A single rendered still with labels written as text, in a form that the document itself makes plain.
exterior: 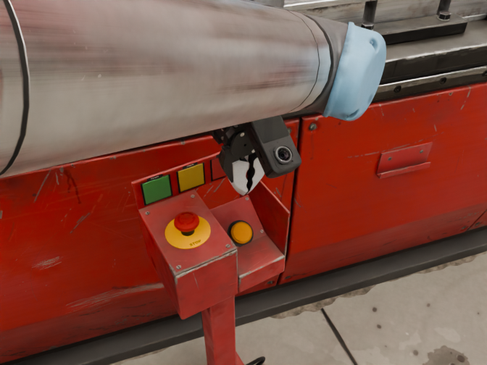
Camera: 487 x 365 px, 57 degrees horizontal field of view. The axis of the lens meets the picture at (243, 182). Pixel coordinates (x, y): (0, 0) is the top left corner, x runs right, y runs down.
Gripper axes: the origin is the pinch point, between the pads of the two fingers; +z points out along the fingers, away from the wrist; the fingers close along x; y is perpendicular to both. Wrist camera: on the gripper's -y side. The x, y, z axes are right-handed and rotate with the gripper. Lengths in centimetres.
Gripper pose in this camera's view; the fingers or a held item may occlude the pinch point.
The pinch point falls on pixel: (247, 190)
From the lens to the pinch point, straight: 70.1
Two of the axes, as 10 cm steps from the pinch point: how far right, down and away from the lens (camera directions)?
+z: -0.4, 7.0, 7.2
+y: -4.9, -6.4, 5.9
